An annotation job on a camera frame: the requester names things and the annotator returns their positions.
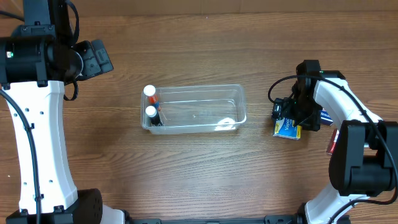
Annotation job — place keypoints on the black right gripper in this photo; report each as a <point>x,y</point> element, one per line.
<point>298,112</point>

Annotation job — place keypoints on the blue yellow lozenge box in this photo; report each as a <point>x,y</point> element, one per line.
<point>285,128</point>

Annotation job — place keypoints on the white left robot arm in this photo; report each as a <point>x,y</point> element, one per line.
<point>40,58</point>

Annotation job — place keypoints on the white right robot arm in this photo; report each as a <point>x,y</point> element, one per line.
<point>363,162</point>

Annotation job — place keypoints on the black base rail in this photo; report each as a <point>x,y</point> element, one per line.
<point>217,220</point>

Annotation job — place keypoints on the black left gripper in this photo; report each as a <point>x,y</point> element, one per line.
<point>92,59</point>

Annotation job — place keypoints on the white blue plaster box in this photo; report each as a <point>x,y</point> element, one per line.
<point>325,118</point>

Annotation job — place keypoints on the clear plastic container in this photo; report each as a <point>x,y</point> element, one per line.
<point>197,109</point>

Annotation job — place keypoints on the orange tube white cap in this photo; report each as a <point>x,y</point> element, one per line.
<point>151,94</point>

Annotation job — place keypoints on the black bottle white cap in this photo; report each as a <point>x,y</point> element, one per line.
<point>154,116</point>

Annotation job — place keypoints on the red white medicine box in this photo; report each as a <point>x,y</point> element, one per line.
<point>332,143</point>

